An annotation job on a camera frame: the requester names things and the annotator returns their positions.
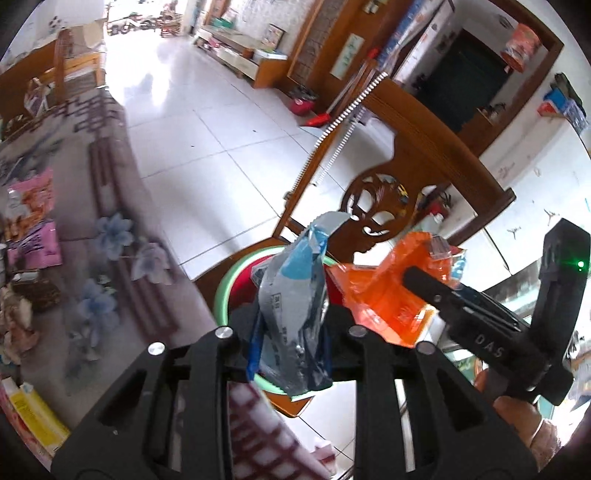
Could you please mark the wooden lattice screen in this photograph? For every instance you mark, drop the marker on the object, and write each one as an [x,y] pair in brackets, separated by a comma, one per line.
[318,41]

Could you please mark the orange plastic wrapper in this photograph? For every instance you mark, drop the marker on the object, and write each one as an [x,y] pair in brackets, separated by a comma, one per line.
[378,295]

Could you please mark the carved wooden chair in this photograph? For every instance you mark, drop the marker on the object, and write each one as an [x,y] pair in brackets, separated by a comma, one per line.
[415,124]

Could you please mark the white ribbed strip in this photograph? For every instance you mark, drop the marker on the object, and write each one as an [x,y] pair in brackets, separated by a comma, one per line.
[351,108]

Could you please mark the red broom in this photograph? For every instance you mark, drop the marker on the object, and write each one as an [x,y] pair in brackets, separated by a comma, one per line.
[318,121]

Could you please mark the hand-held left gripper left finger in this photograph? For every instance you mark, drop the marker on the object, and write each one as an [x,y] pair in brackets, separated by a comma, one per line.
[254,360]

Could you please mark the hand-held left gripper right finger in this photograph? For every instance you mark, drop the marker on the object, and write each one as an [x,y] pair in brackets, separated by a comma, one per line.
[341,350]

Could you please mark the small picture frame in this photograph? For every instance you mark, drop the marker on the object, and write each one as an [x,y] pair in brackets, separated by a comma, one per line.
[273,36]

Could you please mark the floral printed tablecloth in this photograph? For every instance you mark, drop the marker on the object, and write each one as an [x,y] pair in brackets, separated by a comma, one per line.
[92,300]

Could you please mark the person's right hand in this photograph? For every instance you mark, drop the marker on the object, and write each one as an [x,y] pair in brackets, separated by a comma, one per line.
[517,415]

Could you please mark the orange lantern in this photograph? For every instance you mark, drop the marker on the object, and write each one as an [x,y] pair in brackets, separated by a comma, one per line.
[521,46]

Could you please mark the yellow box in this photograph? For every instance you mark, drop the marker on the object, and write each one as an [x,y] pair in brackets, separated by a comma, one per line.
[34,415]

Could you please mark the red basket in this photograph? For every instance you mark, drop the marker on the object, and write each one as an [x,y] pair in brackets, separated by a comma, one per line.
[302,104]

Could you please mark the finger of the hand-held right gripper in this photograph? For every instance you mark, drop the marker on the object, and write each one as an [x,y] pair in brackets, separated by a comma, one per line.
[425,281]

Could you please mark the large printed carton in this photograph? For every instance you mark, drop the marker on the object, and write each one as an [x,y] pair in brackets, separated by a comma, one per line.
[415,37]

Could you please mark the blue boxes on shelf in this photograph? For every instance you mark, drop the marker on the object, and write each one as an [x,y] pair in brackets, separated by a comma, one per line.
[563,104]

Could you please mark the brown snack packet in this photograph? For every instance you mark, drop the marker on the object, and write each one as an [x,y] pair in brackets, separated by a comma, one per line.
[37,293]

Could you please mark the pink snack packet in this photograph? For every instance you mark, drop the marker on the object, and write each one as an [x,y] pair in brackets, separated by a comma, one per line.
[34,240]

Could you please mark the grey blue snack bag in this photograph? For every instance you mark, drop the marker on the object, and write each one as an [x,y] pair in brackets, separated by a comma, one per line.
[291,314]

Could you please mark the framed green picture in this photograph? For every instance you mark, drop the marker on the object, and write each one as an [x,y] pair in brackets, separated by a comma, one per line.
[348,55]

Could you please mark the wooden tv cabinet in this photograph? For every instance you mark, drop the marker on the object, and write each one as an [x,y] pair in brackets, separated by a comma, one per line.
[258,64]

